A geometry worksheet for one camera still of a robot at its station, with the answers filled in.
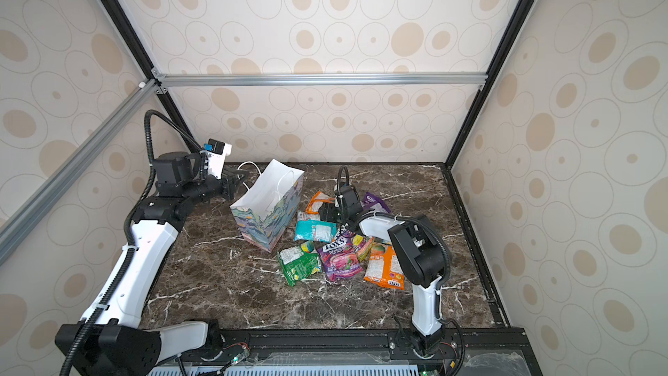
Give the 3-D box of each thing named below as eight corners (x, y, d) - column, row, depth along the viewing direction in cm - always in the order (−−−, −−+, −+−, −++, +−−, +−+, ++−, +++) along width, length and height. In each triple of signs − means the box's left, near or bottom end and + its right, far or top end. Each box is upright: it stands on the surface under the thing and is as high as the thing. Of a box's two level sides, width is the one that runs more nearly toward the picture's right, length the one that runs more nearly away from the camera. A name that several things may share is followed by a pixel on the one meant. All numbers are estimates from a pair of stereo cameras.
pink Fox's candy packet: (312, 260, 92) (311, 255, 89) (350, 227, 101) (350, 221, 97) (341, 290, 85) (341, 285, 82) (378, 251, 94) (380, 246, 91)
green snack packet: (287, 287, 86) (285, 283, 83) (278, 256, 93) (276, 251, 90) (324, 272, 89) (324, 268, 86) (313, 243, 96) (312, 238, 93)
